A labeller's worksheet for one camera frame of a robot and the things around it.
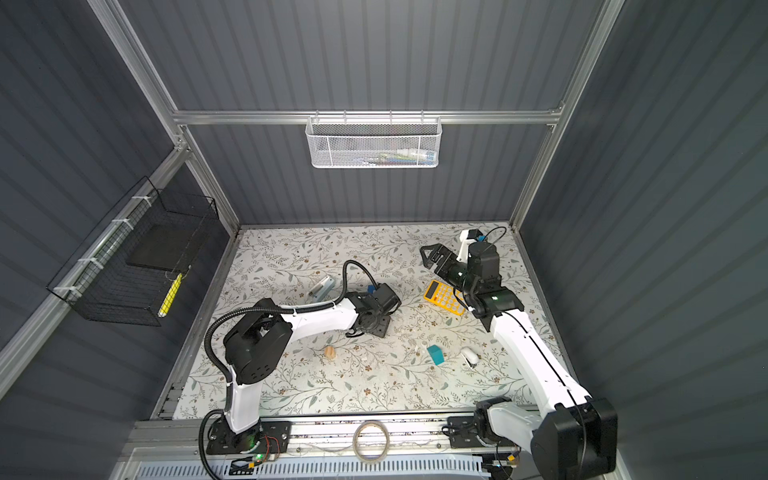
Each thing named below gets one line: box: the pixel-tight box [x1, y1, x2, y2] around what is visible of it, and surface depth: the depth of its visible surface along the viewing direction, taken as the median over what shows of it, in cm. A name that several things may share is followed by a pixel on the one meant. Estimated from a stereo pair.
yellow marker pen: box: [158, 273, 183, 317], surface depth 70 cm
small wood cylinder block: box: [324, 346, 337, 361], surface depth 88 cm
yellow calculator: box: [424, 280, 465, 316], surface depth 101 cm
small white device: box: [461, 347, 480, 368], surface depth 86 cm
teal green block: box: [427, 344, 445, 366], surface depth 88 cm
